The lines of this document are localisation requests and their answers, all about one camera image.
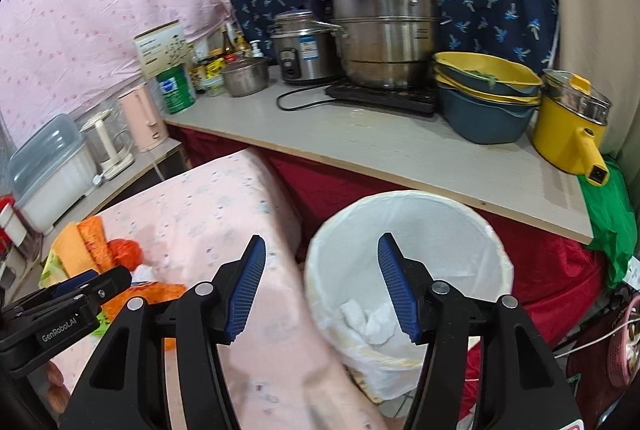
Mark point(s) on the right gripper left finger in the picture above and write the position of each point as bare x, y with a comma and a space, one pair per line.
124, 383

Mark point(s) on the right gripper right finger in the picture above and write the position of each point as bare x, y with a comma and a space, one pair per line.
520, 386

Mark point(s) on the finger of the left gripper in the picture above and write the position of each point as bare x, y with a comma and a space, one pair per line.
74, 283

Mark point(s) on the red-orange plastic bag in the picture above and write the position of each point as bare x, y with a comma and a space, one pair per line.
126, 252

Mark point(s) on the orange bag with red characters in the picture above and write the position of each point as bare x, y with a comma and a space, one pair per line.
153, 292

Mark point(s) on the white tissue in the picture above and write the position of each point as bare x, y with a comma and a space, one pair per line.
377, 327

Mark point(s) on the yellow-green snack wrapper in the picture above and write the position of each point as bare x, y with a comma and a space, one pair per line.
52, 273

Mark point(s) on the orange corrugated wrapper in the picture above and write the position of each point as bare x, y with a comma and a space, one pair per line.
71, 251

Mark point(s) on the clear plastic bag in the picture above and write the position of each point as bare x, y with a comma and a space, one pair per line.
143, 274

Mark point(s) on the white-lined trash bin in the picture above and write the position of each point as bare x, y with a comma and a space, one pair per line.
373, 273

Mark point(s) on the person's left hand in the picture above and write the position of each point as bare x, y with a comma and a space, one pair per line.
57, 393

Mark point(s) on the red plastic basket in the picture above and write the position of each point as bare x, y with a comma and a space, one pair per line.
9, 226

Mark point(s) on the white dish container blue lid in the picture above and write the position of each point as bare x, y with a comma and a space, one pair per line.
51, 172

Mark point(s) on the white glass kettle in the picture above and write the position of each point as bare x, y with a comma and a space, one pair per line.
111, 147

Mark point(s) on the pink electric kettle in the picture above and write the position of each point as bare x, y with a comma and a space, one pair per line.
143, 119

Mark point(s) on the green plastic bag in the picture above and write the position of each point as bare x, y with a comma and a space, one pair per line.
613, 222

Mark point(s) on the green tin can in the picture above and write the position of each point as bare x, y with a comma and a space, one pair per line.
176, 89

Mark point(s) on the yellow label jar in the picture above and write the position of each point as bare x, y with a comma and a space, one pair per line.
211, 79

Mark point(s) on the yellow electric pot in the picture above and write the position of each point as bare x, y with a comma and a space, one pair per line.
570, 125

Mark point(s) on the beige printed cardboard box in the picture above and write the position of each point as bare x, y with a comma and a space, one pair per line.
161, 49

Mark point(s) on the pink dotted curtain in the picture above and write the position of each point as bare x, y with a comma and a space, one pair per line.
60, 55

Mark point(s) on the small steel pot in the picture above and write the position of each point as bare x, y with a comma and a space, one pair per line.
245, 77

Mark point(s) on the stacked yellow blue basins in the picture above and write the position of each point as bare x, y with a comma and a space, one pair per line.
485, 99

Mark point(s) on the dark sauce bottle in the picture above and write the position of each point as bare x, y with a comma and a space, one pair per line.
228, 50

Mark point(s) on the black induction cooktop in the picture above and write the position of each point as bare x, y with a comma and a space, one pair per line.
397, 100

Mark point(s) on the steel rice cooker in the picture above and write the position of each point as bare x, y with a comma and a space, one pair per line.
305, 48

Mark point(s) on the large steel steamer pot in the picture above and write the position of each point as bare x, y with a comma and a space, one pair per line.
381, 43

